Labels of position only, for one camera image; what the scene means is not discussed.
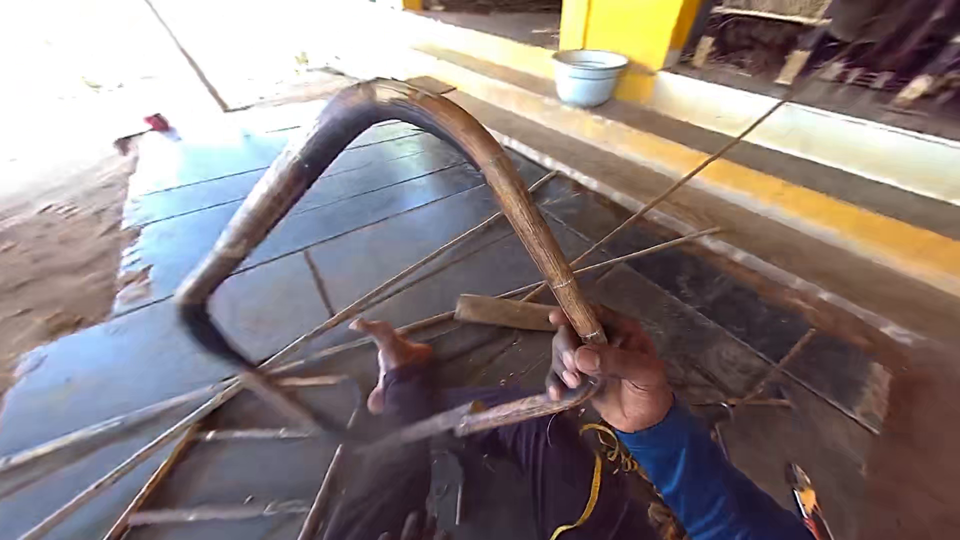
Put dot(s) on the person's left hand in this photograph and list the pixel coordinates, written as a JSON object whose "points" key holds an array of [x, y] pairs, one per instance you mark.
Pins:
{"points": [[409, 529]]}

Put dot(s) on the person's right hand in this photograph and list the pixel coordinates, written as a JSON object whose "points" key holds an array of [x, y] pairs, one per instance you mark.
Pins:
{"points": [[637, 386]]}

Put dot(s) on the person's right fingers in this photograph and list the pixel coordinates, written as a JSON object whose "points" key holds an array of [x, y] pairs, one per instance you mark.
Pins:
{"points": [[564, 365]]}

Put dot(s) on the person's left fingers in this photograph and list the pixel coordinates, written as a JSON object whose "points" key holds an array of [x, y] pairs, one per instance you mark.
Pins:
{"points": [[410, 526]]}

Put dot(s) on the person's right thumb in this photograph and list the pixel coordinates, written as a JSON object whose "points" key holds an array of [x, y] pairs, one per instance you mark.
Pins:
{"points": [[611, 360]]}

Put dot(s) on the bent brown cane frame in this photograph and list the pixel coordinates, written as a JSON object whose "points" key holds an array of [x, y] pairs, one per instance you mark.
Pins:
{"points": [[525, 214]]}

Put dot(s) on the person's right forearm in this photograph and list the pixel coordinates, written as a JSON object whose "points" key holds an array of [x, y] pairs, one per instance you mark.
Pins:
{"points": [[697, 472]]}

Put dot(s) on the grey metal blade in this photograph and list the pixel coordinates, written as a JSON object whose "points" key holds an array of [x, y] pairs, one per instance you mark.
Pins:
{"points": [[447, 491]]}

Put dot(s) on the flat wooden block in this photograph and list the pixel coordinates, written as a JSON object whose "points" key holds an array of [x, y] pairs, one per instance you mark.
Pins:
{"points": [[502, 312]]}

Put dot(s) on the person's legs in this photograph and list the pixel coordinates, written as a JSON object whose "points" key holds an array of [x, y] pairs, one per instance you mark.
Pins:
{"points": [[517, 480]]}

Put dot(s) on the long thin bamboo pole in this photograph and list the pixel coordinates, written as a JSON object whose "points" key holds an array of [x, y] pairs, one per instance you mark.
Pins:
{"points": [[420, 277]]}

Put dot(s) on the short brown stick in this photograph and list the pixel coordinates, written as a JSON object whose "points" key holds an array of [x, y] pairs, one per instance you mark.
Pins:
{"points": [[784, 358]]}

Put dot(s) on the long thin brown stick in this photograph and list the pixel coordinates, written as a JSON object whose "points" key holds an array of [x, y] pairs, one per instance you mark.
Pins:
{"points": [[677, 185]]}

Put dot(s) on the orange and black pliers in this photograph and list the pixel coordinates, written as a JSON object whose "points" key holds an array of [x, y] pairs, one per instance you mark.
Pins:
{"points": [[807, 499]]}

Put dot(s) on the thin dark stick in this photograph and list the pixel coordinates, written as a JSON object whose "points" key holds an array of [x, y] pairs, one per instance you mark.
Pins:
{"points": [[319, 283]]}

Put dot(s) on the long thick bamboo pole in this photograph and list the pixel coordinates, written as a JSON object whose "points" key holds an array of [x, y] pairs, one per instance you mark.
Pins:
{"points": [[97, 442]]}

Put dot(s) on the yellow pillar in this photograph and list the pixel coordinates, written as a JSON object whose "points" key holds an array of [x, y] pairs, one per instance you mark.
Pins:
{"points": [[611, 34]]}

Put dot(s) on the red object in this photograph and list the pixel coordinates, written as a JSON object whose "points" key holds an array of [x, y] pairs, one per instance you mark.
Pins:
{"points": [[157, 122]]}

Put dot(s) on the thin upright pole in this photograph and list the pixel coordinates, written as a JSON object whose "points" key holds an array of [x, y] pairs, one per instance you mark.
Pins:
{"points": [[187, 58]]}

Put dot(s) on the bamboo ladder-like frame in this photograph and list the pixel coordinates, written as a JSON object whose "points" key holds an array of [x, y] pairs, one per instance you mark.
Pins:
{"points": [[217, 513]]}

